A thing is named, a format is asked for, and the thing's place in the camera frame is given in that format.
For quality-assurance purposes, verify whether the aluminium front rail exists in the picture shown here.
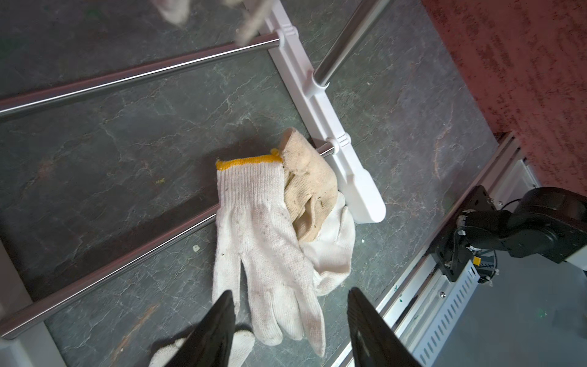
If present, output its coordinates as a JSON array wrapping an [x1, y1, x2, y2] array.
[[329, 132, 542, 367]]

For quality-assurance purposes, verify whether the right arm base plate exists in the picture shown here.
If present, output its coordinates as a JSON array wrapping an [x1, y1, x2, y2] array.
[[427, 185, 495, 282]]

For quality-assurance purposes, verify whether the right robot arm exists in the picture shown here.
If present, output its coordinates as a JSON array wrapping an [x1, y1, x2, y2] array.
[[452, 187, 586, 264]]

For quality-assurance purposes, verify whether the clothes rack with steel bars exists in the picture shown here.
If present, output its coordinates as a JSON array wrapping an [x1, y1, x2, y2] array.
[[1, 1, 387, 366]]

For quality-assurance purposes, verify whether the beige glove on pile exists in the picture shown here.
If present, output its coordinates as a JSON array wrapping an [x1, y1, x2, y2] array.
[[279, 128, 338, 243]]

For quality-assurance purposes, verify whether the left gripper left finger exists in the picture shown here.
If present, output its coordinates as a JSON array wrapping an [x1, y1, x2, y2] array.
[[166, 291, 235, 367]]

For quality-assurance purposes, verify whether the yellow cuff white glove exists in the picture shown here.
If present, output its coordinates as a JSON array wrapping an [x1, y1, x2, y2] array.
[[151, 0, 191, 25]]

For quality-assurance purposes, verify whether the black cuff white glove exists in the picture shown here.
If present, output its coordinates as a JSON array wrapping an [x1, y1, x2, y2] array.
[[235, 0, 275, 46]]

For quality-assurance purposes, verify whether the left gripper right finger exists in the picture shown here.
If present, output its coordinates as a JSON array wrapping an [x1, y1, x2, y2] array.
[[347, 287, 420, 367]]

